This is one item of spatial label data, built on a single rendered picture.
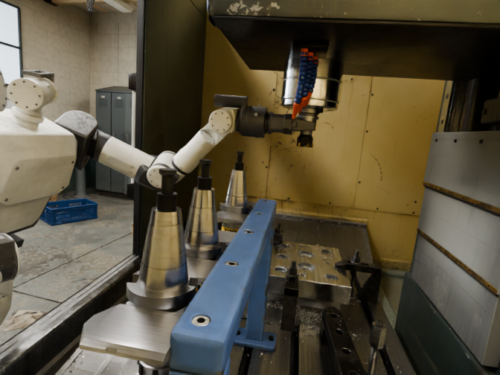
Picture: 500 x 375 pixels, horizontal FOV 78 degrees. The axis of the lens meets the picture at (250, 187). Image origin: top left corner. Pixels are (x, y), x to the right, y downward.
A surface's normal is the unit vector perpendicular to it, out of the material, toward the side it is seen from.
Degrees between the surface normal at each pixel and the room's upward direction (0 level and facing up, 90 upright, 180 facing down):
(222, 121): 100
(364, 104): 90
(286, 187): 90
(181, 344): 90
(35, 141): 68
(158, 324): 0
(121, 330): 0
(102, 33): 90
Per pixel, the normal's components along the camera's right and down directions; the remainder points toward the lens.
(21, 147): 0.95, -0.26
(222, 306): 0.08, -0.98
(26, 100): 0.24, 0.36
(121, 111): -0.26, 0.15
